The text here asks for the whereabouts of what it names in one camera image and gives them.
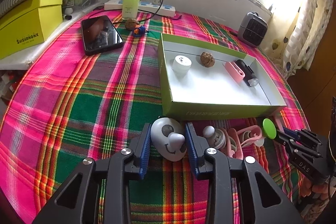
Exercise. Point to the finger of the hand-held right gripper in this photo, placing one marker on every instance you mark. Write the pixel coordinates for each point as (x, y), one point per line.
(307, 138)
(284, 141)

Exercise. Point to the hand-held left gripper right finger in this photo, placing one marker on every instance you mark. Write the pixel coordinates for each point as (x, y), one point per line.
(191, 150)

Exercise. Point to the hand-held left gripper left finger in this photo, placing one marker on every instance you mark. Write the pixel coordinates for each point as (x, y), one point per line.
(144, 153)

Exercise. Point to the green top white suction holder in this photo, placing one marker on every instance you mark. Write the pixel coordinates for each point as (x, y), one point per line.
(269, 128)

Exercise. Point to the white face-shaped massager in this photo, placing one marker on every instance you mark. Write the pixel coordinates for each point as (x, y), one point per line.
(162, 134)

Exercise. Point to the white round knob massager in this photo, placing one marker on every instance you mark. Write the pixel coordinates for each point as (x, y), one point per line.
(210, 132)

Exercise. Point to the pink plastic clip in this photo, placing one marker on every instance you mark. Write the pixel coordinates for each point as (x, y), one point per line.
(249, 129)
(232, 70)
(236, 154)

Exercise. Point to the green white cardboard box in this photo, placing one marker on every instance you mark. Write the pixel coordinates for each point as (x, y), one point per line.
(210, 92)

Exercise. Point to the black rectangular device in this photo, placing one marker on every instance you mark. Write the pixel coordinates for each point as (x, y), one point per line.
(245, 69)

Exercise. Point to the small white pink bottle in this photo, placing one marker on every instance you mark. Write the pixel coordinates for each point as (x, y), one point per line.
(181, 67)

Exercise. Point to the brown walnut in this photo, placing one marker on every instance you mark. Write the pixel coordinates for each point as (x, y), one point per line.
(131, 23)
(207, 59)

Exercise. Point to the person's right hand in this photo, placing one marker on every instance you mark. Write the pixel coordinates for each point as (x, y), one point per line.
(319, 188)

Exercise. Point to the heart print curtain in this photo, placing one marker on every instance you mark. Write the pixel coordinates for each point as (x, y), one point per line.
(304, 29)

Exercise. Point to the grey space heater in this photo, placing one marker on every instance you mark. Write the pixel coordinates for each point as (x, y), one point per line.
(253, 29)

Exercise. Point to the small blue orange toy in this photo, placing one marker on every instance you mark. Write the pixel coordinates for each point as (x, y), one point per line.
(139, 31)

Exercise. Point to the black smartphone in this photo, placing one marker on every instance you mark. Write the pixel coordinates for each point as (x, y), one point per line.
(101, 35)

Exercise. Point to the white power strip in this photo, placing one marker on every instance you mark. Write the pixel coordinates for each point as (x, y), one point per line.
(162, 10)

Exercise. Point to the small black round cap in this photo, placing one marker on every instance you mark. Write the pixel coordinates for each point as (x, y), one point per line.
(68, 17)

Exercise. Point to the yellow green shoe box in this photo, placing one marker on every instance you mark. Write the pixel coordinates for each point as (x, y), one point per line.
(23, 27)

